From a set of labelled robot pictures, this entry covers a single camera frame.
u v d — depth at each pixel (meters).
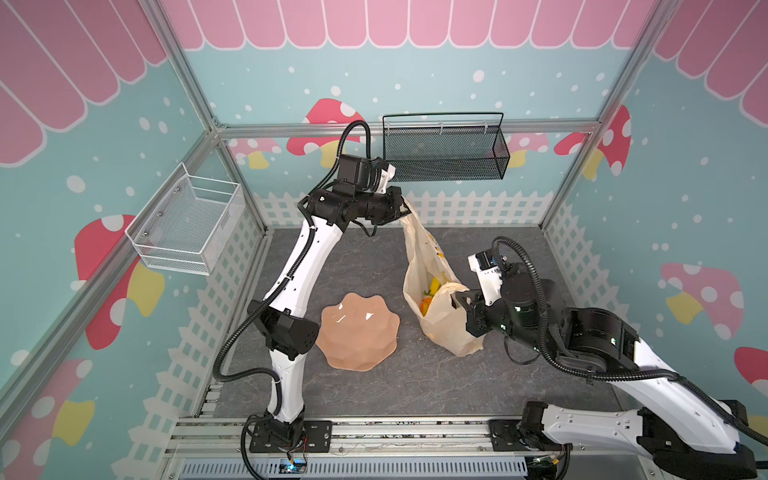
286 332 0.48
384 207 0.65
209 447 0.74
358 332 0.88
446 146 0.94
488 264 0.48
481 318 0.50
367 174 0.59
